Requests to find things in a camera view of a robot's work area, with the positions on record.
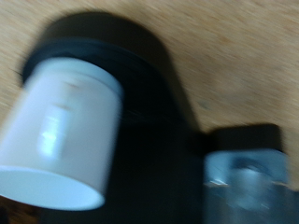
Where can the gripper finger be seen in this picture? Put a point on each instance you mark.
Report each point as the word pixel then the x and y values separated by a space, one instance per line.
pixel 249 183

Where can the white ceramic mug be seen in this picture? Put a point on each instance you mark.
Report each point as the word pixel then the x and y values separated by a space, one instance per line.
pixel 62 133

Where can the black Keurig coffee machine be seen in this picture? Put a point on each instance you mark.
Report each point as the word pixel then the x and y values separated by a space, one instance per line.
pixel 149 155

